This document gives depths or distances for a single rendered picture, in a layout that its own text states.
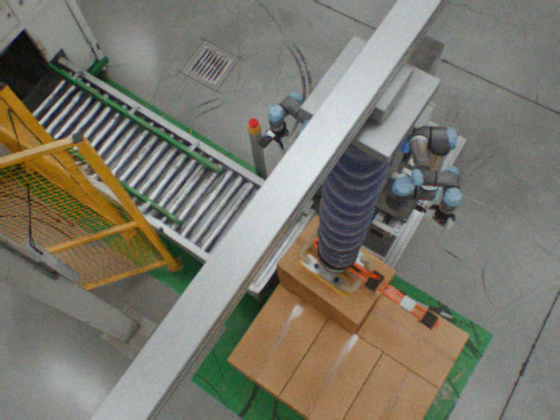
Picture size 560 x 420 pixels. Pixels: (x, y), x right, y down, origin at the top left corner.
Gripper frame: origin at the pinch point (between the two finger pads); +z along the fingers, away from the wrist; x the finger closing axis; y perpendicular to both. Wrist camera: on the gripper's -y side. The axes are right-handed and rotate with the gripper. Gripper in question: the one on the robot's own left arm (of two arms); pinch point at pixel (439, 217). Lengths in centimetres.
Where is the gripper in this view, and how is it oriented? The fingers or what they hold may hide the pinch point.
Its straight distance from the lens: 311.1
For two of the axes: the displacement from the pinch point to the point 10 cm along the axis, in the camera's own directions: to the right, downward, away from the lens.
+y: -5.2, 8.1, -2.7
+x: 8.5, 4.8, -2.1
